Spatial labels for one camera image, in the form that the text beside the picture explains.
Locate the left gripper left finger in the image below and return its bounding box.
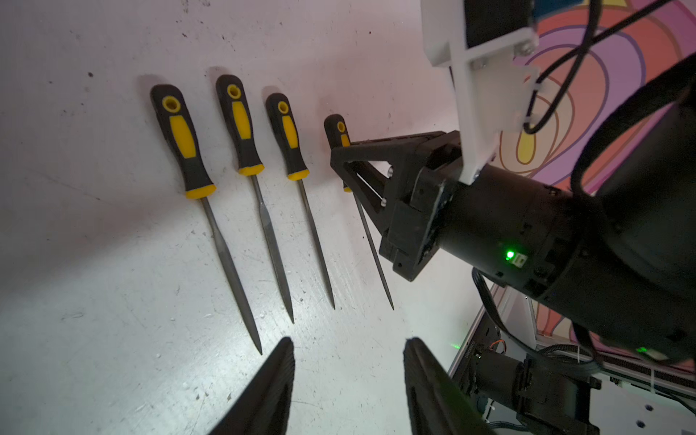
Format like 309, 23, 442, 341
210, 336, 295, 434

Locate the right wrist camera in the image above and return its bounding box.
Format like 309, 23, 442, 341
419, 0, 585, 186

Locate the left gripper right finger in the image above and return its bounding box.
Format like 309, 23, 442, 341
403, 337, 492, 434

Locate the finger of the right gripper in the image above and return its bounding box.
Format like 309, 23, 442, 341
330, 132, 443, 178
347, 162, 405, 234

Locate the yellow black file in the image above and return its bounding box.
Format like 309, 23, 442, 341
265, 92, 336, 309
150, 83, 263, 353
324, 114, 394, 310
216, 74, 295, 324

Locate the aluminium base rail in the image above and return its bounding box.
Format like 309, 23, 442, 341
448, 286, 695, 434

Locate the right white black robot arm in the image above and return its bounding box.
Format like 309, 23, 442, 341
324, 57, 695, 363

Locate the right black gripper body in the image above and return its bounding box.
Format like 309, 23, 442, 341
380, 132, 461, 282

